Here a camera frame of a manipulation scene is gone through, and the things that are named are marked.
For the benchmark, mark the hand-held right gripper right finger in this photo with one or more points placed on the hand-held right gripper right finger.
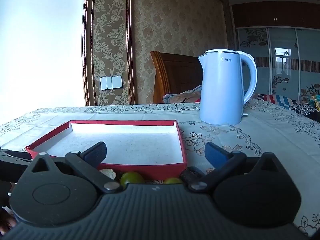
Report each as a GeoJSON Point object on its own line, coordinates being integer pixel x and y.
{"type": "Point", "coordinates": [215, 155]}

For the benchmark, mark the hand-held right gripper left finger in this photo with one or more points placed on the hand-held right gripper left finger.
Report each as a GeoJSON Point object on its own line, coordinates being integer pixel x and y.
{"type": "Point", "coordinates": [96, 152]}

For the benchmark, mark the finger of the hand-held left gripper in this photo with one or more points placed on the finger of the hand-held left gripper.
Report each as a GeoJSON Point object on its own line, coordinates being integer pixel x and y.
{"type": "Point", "coordinates": [12, 168]}
{"type": "Point", "coordinates": [15, 154]}

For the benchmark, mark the curled sugarcane piece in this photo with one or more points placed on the curled sugarcane piece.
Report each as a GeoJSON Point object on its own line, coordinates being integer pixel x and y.
{"type": "Point", "coordinates": [107, 173]}

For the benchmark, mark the red cardboard tray box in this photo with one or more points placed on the red cardboard tray box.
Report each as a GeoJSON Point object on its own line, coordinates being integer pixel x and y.
{"type": "Point", "coordinates": [125, 142]}

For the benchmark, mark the dark green mandarin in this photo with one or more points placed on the dark green mandarin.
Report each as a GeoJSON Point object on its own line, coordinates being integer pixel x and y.
{"type": "Point", "coordinates": [131, 178]}

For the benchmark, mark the yellow-green mandarin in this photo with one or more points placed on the yellow-green mandarin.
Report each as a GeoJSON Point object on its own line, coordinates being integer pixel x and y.
{"type": "Point", "coordinates": [172, 180]}

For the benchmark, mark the white kettle base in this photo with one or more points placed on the white kettle base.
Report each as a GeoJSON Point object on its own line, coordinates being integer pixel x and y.
{"type": "Point", "coordinates": [244, 115]}

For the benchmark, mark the light blue electric kettle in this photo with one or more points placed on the light blue electric kettle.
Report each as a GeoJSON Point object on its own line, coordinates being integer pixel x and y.
{"type": "Point", "coordinates": [220, 92]}

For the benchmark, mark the brown plush blanket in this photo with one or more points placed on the brown plush blanket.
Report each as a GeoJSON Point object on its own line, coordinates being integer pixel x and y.
{"type": "Point", "coordinates": [182, 96]}

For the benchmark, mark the striped colourful bedding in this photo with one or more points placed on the striped colourful bedding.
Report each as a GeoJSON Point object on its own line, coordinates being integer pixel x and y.
{"type": "Point", "coordinates": [277, 102]}

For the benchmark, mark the floral sliding door wardrobe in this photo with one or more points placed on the floral sliding door wardrobe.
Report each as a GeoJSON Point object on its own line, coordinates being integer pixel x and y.
{"type": "Point", "coordinates": [257, 80]}

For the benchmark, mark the wooden bed headboard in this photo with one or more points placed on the wooden bed headboard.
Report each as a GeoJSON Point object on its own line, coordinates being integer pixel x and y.
{"type": "Point", "coordinates": [175, 75]}

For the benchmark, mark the white wall light switch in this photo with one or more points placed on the white wall light switch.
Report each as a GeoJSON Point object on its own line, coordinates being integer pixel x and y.
{"type": "Point", "coordinates": [111, 83]}

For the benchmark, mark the wooden wall moulding frame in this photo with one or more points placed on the wooden wall moulding frame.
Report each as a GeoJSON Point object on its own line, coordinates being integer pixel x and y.
{"type": "Point", "coordinates": [130, 55]}

